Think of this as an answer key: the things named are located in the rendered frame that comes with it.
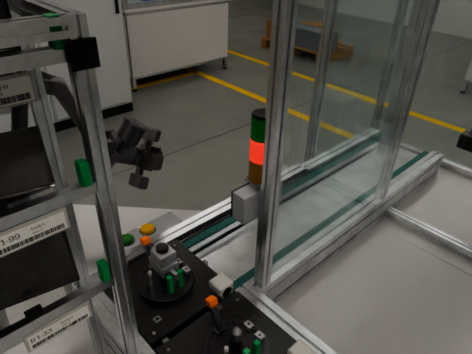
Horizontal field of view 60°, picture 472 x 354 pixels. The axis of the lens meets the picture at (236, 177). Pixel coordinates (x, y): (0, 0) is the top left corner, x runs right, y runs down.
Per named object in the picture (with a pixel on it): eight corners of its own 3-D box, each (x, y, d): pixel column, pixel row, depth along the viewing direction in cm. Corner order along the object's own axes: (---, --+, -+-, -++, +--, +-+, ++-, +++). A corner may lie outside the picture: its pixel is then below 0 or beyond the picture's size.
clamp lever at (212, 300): (213, 329, 87) (204, 298, 85) (220, 324, 88) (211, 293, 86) (223, 335, 84) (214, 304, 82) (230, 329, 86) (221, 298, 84)
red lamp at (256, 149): (244, 158, 87) (245, 137, 84) (260, 150, 90) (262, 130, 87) (260, 167, 84) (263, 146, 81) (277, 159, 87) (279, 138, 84)
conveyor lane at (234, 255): (104, 310, 107) (98, 284, 102) (305, 192, 156) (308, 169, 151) (166, 389, 90) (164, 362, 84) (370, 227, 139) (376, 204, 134)
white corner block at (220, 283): (208, 291, 102) (208, 280, 100) (221, 282, 105) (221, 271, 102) (220, 303, 99) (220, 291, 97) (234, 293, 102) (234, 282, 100)
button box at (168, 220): (112, 256, 119) (109, 239, 115) (171, 225, 131) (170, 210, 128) (124, 268, 114) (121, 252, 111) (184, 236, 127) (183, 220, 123)
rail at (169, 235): (76, 307, 108) (68, 277, 102) (293, 185, 160) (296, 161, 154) (85, 319, 105) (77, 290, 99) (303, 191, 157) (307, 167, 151)
